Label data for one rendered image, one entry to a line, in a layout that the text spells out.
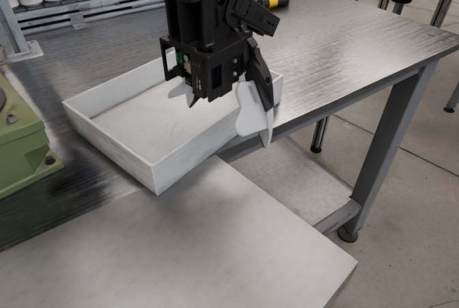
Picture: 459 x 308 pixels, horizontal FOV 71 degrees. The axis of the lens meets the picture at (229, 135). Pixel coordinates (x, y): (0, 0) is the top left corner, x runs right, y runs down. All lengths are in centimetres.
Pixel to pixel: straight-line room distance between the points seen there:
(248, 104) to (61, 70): 45
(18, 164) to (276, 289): 33
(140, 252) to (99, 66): 44
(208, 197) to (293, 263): 12
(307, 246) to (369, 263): 103
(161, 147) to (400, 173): 144
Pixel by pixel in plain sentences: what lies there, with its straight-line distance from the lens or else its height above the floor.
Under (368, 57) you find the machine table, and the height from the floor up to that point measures 83.
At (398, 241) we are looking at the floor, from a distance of 149.
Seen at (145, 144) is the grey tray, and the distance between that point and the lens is 47.
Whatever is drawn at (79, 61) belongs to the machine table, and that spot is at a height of 83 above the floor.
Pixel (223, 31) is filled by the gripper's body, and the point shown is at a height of 101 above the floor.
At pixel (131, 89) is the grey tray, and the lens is 57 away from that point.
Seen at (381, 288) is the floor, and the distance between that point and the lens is 136.
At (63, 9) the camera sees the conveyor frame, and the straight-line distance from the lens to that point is 92.
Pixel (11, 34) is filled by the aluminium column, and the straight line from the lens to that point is 82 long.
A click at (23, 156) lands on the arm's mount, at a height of 87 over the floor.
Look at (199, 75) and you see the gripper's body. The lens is 34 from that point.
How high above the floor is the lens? 114
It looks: 40 degrees down
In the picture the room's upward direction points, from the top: straight up
